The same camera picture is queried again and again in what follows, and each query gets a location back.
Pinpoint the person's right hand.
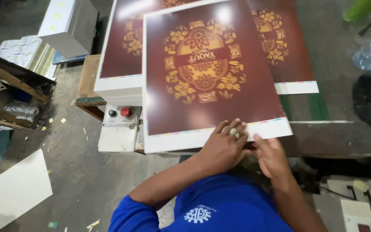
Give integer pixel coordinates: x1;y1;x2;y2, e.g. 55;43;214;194
253;134;292;180

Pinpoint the person's left hand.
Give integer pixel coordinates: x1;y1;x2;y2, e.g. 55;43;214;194
196;118;252;176

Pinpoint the green bottle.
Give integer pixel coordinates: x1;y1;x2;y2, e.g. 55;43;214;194
343;0;371;23

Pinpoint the person's blue shirt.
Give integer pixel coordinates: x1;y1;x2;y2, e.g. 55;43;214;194
108;173;294;232

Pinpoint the stack of white printed sheets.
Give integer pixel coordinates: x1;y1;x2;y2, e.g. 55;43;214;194
0;35;57;79

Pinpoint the wooden pallet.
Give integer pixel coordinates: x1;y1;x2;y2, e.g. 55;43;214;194
75;54;107;122

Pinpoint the stack of maroon printed sheets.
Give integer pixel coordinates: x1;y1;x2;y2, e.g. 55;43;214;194
94;0;205;107

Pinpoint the heap of cartons and scraps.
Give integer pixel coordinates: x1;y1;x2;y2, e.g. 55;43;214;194
313;168;371;232

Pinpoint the maroon gold-printed sheet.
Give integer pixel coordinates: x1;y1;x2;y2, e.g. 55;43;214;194
142;0;293;154

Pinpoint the grey white board stack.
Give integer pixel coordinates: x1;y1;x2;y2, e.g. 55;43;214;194
37;0;100;59

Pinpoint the white machine control box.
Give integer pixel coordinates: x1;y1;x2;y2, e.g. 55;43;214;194
97;104;145;153

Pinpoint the maroon printed sheet with white strip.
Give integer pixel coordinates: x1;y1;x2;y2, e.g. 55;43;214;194
247;0;319;95

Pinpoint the white cardboard sheet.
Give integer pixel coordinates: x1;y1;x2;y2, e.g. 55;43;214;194
0;148;53;232

